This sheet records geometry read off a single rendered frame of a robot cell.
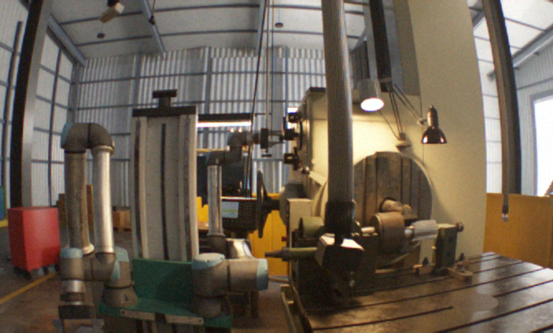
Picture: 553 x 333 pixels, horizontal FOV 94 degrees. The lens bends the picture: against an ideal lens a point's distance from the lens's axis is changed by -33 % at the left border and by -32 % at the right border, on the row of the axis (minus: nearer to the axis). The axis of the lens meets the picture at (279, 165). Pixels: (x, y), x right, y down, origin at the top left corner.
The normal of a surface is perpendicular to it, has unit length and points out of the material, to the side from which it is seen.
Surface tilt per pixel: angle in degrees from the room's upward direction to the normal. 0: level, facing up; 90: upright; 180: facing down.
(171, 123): 90
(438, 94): 90
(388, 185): 90
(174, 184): 90
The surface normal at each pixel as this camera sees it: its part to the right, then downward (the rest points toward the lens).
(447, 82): 0.09, -0.03
